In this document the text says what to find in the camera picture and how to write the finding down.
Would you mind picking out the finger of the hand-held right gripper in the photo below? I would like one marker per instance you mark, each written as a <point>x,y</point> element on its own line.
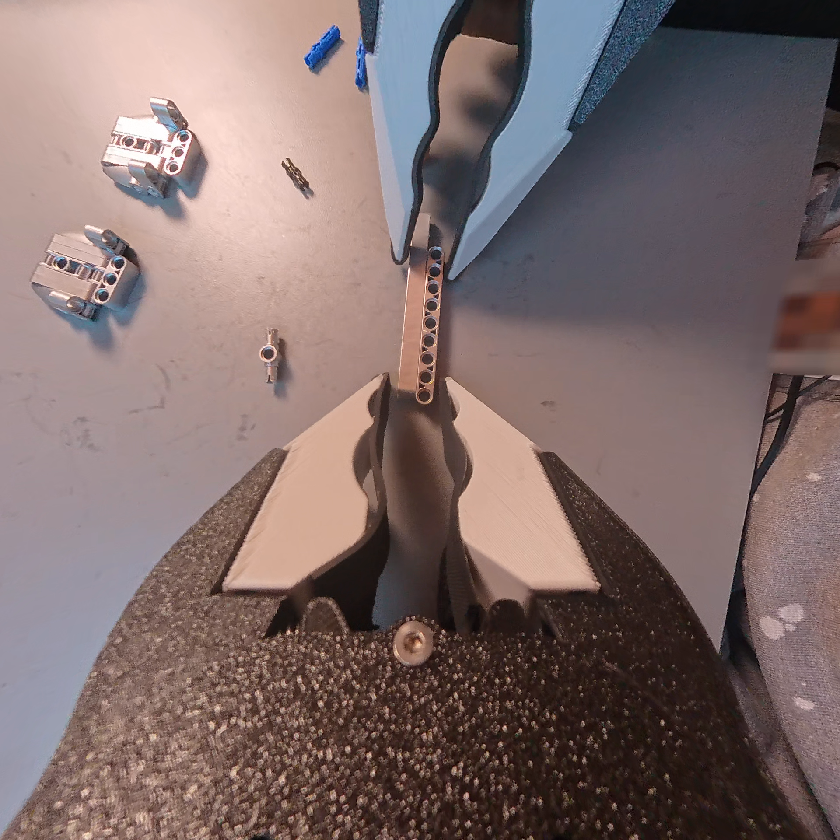
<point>525,151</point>
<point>394,131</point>

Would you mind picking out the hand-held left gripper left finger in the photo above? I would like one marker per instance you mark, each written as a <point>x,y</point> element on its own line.
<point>302,518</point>

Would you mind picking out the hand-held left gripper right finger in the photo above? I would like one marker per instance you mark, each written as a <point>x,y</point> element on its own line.
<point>518,518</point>

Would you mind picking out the long grey toy beam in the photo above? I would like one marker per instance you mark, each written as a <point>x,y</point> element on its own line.
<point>412,315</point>

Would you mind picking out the blue toy pin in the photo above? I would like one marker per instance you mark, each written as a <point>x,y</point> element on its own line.
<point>323,47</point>
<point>360,65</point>

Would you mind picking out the black toy pin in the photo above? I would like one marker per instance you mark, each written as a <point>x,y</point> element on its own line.
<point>295,176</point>

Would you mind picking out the small silver toy connector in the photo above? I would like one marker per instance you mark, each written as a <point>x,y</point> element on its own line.
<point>270,354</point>

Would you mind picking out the silver toy engine block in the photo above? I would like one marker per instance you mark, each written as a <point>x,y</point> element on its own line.
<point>85,272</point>
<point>148,151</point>

